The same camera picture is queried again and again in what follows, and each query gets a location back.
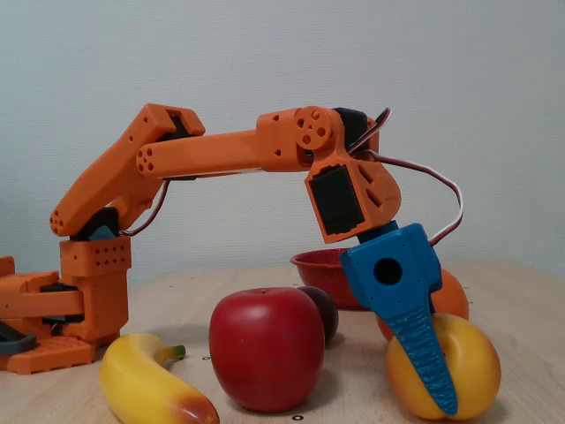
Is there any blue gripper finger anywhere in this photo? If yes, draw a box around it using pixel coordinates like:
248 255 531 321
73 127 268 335
376 306 459 418

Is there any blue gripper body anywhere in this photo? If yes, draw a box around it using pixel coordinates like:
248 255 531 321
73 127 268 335
338 220 444 316

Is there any yellow toy peach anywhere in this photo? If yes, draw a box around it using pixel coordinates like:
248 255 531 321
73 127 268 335
386 313 502 420

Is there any orange robot base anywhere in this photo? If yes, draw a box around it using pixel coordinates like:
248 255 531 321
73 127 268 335
0 255 96 376

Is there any red speckled enamel bowl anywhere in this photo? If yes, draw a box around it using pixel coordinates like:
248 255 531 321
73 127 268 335
290 247 367 311

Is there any toy orange fruit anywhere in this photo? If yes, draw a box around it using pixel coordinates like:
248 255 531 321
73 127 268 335
374 267 470 344

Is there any dark purple toy plum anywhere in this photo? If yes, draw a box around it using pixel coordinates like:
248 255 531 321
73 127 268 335
298 285 340 348

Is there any red toy apple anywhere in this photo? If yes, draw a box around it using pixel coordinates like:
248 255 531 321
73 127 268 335
208 286 327 413

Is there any yellow toy banana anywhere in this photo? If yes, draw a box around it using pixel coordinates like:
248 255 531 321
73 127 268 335
99 332 221 424

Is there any dark grey table clamp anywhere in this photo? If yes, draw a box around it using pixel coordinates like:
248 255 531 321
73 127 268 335
0 321 37 357

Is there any red white black servo cable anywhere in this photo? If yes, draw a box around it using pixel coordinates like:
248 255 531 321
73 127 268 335
346 108 393 155
118 179 171 238
365 149 464 246

